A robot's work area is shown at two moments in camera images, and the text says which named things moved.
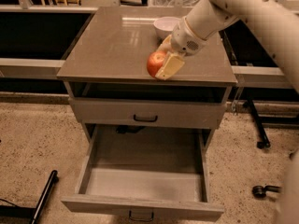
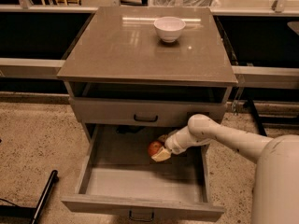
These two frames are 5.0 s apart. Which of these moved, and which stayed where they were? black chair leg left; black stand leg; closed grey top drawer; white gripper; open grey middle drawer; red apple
Moved: white gripper; red apple
Stayed: black chair leg left; black stand leg; open grey middle drawer; closed grey top drawer
